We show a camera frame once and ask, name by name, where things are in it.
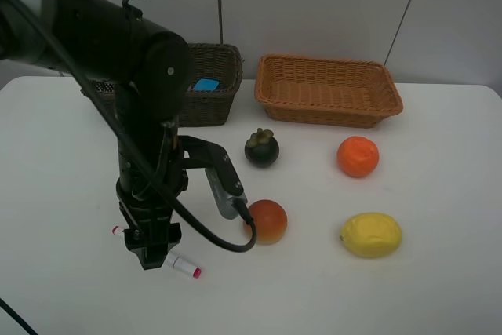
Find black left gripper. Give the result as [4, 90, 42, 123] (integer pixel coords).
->
[116, 180, 182, 270]

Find white marker pink caps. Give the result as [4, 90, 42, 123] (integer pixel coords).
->
[111, 225, 202, 279]

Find red orange peach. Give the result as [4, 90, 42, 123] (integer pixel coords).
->
[249, 199, 288, 245]

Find dark purple mangosteen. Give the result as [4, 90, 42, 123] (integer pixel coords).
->
[244, 128, 279, 168]

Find black felt whiteboard eraser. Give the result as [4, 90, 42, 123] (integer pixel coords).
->
[190, 78, 224, 92]

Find yellow lemon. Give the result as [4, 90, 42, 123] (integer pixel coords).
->
[339, 213, 402, 259]

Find orange tangerine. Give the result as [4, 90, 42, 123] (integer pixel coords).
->
[336, 136, 380, 178]

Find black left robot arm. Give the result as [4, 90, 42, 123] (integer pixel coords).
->
[18, 0, 193, 269]

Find dark brown wicker basket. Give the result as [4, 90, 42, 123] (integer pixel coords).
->
[89, 43, 242, 129]

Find orange wicker basket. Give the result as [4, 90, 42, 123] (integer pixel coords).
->
[254, 54, 403, 128]

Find black left camera cable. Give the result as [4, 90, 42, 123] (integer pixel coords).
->
[0, 0, 259, 335]

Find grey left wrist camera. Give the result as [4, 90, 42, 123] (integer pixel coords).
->
[205, 168, 248, 220]

